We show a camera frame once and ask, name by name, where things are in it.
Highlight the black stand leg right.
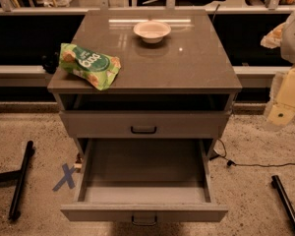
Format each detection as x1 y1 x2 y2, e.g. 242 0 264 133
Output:
271 175 295 233

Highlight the black stand leg left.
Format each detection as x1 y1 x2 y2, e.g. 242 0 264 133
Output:
0 141 35 221

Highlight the grey drawer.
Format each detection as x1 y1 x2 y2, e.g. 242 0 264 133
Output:
61 139 228 226
60 111 229 139

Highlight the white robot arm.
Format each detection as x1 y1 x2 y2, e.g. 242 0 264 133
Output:
261 11 295 130

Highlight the black object behind cabinet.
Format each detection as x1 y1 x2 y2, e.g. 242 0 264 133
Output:
41 52 59 74

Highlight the green snack bag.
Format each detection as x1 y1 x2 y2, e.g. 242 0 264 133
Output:
59 43 121 90

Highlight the closed grey top drawer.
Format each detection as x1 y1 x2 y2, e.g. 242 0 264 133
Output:
60 111 229 139

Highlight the blue tape cross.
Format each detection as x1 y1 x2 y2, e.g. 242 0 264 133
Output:
52 163 75 192

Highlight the black stand leg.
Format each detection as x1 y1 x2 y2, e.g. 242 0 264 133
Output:
271 175 295 233
0 141 35 221

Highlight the black cable on floor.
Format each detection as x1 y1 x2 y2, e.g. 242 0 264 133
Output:
208 138 295 169

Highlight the grey drawer cabinet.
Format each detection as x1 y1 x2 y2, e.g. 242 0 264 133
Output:
47 9 243 169

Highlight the white bowl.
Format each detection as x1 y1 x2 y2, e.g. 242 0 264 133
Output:
133 21 171 44

